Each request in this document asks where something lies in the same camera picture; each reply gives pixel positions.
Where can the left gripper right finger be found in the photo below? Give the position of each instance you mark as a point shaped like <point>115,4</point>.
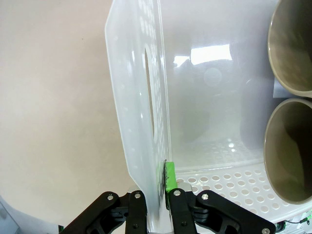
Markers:
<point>209,212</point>

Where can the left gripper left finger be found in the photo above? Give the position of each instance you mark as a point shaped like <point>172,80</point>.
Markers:
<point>117,214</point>

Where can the brown paper cup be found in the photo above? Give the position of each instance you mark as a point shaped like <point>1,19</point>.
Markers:
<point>287,151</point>
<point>292,48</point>

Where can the white perforated plastic basket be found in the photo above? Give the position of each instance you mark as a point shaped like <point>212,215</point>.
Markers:
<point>136,73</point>

